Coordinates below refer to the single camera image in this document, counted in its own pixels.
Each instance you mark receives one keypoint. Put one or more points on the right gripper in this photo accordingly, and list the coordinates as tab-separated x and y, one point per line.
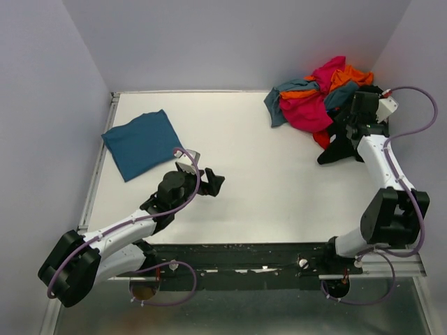
344	132

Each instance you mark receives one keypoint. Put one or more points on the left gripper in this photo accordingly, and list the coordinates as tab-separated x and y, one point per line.
213	187

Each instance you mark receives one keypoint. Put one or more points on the black t shirt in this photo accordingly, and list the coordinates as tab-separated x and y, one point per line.
341	147

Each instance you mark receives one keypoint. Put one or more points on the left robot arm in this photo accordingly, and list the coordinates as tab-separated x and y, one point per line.
79	261

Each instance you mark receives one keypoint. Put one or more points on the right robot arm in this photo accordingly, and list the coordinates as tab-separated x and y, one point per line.
393	222

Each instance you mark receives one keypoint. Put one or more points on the grey blue t shirt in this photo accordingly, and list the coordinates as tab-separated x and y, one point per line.
334	100

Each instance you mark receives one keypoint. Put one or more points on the orange t shirt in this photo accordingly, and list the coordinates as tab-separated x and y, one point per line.
340	78

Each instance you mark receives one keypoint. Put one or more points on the red t shirt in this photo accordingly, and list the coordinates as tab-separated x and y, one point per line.
322	138

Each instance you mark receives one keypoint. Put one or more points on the magenta t shirt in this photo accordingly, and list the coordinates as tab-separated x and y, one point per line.
309	114

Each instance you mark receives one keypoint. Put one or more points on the folded blue t shirt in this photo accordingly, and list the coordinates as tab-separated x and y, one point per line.
141	144

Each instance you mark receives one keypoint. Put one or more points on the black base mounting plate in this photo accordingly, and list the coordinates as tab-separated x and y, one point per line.
229	267

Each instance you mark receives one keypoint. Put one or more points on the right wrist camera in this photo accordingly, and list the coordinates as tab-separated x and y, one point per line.
387	106

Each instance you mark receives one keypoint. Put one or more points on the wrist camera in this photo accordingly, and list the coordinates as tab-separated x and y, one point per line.
184	163
387	106

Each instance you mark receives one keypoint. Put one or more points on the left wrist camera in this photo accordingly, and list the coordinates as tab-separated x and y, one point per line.
184	163

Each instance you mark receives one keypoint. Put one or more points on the aluminium frame rail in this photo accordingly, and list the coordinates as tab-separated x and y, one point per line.
52	311

